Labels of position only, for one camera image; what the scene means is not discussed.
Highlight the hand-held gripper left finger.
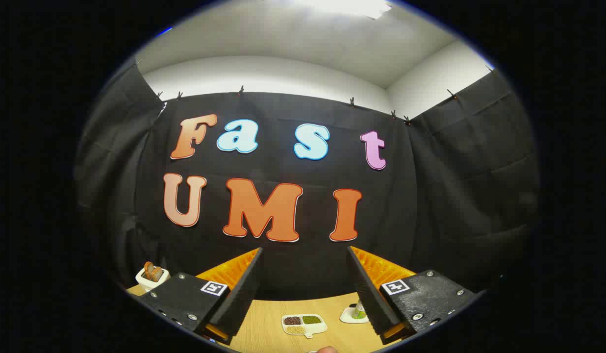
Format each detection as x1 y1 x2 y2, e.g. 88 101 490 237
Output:
138 247 263 345

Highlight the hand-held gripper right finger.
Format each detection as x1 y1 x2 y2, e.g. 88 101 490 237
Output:
346 246 482 345

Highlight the small white saucer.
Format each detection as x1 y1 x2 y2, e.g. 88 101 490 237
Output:
340 306 370 324

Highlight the white sectioned dish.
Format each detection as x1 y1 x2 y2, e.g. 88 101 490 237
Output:
281 314 328 339

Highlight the white toaster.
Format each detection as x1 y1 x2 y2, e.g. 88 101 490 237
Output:
135 267 170 293

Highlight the row of black clips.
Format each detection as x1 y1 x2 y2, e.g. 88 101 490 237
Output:
134 59 495 126

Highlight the ceiling light panel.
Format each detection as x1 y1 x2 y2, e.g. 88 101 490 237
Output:
303 0 393 20

